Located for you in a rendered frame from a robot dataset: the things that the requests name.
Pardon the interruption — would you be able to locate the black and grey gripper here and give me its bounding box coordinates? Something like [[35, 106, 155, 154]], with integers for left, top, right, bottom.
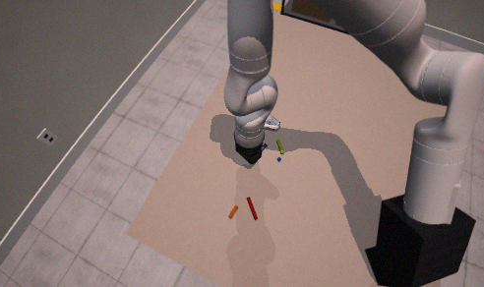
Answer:
[[234, 114, 280, 164]]

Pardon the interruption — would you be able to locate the orange rod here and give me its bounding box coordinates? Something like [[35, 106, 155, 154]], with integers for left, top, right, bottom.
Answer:
[[228, 205, 238, 218]]

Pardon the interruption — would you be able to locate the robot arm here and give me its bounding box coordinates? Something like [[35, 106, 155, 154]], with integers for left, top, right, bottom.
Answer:
[[224, 0, 484, 224]]

